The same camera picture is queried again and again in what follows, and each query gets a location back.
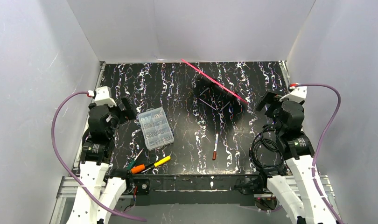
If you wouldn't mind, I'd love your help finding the white marker pen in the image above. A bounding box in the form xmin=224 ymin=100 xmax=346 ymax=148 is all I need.
xmin=213 ymin=133 xmax=219 ymax=153

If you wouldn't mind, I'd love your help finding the pink framed whiteboard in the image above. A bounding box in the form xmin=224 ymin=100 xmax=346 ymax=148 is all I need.
xmin=181 ymin=58 xmax=248 ymax=104

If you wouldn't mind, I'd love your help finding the brown marker cap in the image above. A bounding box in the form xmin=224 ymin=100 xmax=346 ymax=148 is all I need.
xmin=212 ymin=151 xmax=217 ymax=161

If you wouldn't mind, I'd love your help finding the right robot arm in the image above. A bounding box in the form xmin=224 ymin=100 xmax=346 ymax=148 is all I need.
xmin=256 ymin=91 xmax=342 ymax=224

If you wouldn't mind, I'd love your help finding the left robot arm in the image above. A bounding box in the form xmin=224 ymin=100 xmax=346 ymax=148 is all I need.
xmin=67 ymin=97 xmax=136 ymax=224

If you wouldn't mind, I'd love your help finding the clear plastic screw box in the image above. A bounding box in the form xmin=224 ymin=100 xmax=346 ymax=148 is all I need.
xmin=138 ymin=107 xmax=174 ymax=150

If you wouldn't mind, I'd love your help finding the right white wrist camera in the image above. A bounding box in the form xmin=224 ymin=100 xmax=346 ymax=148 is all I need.
xmin=279 ymin=84 xmax=307 ymax=103

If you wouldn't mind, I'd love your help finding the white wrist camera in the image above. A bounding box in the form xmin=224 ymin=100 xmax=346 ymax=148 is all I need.
xmin=94 ymin=86 xmax=117 ymax=107
xmin=279 ymin=84 xmax=307 ymax=103

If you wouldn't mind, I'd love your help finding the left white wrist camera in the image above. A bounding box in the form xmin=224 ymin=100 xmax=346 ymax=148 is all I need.
xmin=94 ymin=86 xmax=117 ymax=107

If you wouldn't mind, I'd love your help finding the green handled screwdriver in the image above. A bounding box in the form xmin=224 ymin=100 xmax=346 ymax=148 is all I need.
xmin=126 ymin=149 xmax=144 ymax=170

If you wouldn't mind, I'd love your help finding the orange handled screwdriver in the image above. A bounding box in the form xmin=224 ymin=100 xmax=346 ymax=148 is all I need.
xmin=130 ymin=163 xmax=154 ymax=175

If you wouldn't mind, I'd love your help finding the yellow handled screwdriver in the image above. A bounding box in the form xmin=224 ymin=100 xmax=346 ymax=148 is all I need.
xmin=142 ymin=156 xmax=171 ymax=173

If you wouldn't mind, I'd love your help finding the wire whiteboard stand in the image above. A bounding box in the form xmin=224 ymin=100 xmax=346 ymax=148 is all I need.
xmin=197 ymin=87 xmax=231 ymax=112

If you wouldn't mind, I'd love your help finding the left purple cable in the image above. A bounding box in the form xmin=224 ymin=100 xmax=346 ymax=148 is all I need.
xmin=51 ymin=91 xmax=148 ymax=223

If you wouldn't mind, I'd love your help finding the aluminium frame rail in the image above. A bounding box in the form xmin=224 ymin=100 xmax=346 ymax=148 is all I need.
xmin=50 ymin=175 xmax=338 ymax=224

